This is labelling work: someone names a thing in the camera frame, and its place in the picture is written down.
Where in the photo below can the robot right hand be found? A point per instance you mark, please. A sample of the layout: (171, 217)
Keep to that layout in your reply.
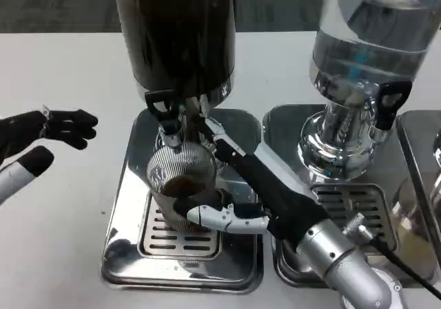
(275, 191)

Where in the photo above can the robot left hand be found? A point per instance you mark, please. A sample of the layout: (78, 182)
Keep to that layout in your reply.
(65, 126)

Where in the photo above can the black tap lever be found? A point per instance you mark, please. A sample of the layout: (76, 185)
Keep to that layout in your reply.
(151, 98)
(384, 119)

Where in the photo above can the steel dispenser base tray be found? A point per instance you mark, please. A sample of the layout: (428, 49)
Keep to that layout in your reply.
(286, 140)
(117, 254)
(420, 143)

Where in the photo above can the clear water dispenser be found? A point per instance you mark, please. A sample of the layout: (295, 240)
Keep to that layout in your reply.
(361, 57)

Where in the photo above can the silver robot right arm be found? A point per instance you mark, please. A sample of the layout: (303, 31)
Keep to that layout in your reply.
(337, 254)

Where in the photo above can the steel drip grid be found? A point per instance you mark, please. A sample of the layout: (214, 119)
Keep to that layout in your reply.
(179, 245)
(344, 198)

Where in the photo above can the dark drink dispenser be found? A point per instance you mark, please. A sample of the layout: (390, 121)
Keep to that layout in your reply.
(179, 29)

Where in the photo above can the chrome dispenser pedestal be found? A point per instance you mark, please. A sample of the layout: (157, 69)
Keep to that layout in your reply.
(438, 157)

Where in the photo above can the clear ribbed glass cup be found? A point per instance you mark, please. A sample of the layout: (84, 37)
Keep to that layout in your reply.
(186, 157)

